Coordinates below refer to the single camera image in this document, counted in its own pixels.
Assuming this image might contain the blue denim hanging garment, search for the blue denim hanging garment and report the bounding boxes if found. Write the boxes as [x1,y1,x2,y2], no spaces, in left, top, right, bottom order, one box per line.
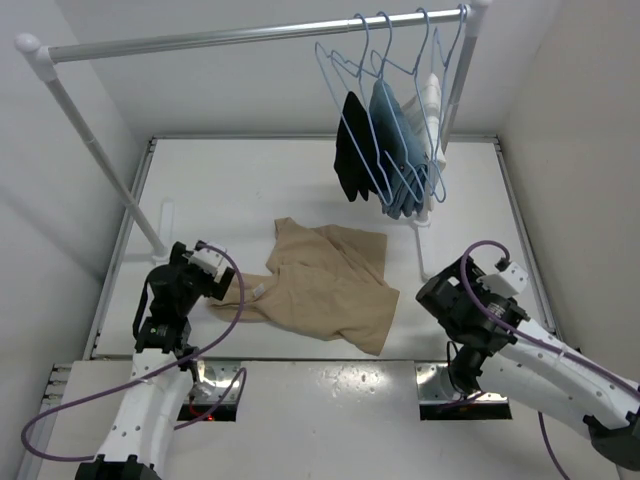
[369,80,428,220]

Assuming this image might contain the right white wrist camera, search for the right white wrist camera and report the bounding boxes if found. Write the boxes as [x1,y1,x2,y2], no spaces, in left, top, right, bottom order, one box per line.
[478,258,529,298]

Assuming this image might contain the white hanging garment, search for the white hanging garment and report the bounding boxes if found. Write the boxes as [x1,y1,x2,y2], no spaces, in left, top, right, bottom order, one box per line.
[402,73,446,217]

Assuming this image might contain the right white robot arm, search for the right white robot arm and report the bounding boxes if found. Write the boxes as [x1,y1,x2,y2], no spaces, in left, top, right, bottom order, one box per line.
[416,258,639,471]

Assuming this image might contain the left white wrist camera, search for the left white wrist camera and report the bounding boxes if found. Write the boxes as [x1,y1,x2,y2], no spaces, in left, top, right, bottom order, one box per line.
[188,244,228,281]

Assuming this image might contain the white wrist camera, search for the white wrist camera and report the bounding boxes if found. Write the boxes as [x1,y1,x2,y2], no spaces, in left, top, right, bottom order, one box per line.
[188,244,228,281]
[478,258,529,298]

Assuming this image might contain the beige t shirt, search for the beige t shirt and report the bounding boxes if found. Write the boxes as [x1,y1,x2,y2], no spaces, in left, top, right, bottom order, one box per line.
[209,217,400,356]

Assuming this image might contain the light blue wire hanger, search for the light blue wire hanger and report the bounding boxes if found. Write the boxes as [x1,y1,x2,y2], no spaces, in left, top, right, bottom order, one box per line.
[314,41,392,205]

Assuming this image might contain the blue hanger with denim garment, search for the blue hanger with denim garment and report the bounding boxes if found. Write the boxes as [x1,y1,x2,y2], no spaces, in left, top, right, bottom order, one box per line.
[375,16,433,203]

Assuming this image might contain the blue hanger with white garment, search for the blue hanger with white garment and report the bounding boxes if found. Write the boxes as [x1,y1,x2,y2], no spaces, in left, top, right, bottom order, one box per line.
[426,4,468,203]

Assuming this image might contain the white and silver clothes rack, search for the white and silver clothes rack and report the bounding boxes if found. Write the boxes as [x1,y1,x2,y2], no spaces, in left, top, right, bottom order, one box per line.
[14,1,491,268]

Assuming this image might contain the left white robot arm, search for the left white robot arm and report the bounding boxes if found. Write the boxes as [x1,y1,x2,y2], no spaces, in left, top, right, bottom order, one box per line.
[75,241,235,479]

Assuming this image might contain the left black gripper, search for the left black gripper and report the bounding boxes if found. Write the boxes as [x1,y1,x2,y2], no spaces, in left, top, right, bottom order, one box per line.
[171,242,233,315]

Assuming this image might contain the blue hanger with black garment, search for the blue hanger with black garment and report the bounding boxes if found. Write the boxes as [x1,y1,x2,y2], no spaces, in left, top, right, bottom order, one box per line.
[315,33,424,211]

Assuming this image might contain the black hanging garment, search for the black hanging garment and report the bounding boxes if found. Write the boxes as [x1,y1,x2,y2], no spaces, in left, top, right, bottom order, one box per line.
[333,91,383,202]

